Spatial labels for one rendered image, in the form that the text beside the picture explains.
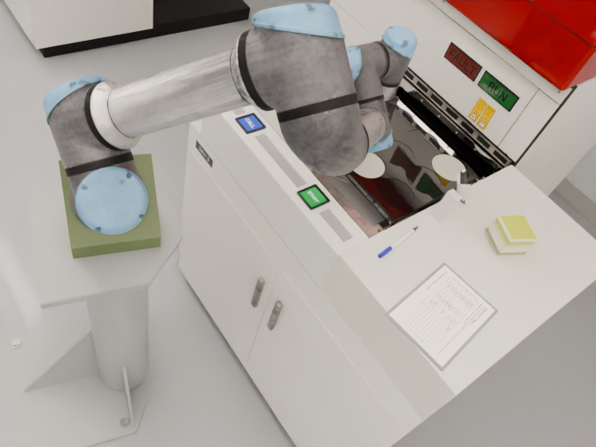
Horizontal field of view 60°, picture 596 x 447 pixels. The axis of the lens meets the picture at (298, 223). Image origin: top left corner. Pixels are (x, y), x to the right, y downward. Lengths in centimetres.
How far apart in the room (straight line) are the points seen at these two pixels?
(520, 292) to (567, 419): 127
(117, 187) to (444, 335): 67
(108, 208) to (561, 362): 207
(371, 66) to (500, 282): 54
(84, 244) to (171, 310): 94
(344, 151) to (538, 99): 79
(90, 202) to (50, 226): 34
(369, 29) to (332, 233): 82
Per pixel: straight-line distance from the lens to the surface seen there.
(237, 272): 156
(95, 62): 305
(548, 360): 252
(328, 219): 115
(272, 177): 119
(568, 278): 134
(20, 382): 198
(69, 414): 191
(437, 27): 157
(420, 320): 107
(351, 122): 72
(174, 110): 83
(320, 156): 72
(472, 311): 114
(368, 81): 110
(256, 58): 72
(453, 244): 122
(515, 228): 124
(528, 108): 145
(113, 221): 93
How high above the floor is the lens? 181
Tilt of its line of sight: 50 degrees down
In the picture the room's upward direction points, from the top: 20 degrees clockwise
